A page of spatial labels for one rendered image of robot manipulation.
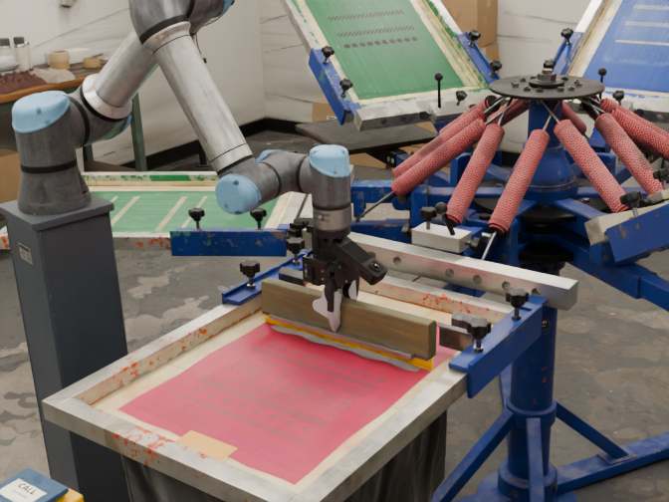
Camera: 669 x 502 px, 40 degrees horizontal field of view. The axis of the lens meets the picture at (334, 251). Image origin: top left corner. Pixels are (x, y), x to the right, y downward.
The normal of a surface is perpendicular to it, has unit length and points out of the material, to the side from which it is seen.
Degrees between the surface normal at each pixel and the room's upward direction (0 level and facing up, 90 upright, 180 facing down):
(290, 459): 0
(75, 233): 90
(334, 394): 0
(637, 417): 0
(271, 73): 90
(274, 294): 88
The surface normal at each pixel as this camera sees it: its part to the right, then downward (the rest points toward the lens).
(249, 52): 0.81, 0.19
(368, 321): -0.59, 0.28
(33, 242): -0.75, 0.27
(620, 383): -0.04, -0.93
